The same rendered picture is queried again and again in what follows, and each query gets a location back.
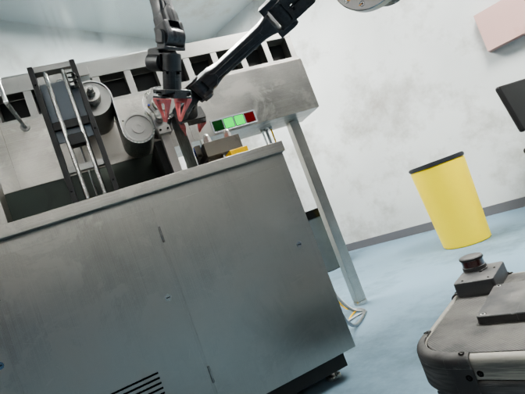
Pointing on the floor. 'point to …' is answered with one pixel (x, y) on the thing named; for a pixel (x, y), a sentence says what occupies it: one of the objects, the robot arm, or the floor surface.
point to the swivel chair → (514, 102)
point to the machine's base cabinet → (174, 295)
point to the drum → (451, 201)
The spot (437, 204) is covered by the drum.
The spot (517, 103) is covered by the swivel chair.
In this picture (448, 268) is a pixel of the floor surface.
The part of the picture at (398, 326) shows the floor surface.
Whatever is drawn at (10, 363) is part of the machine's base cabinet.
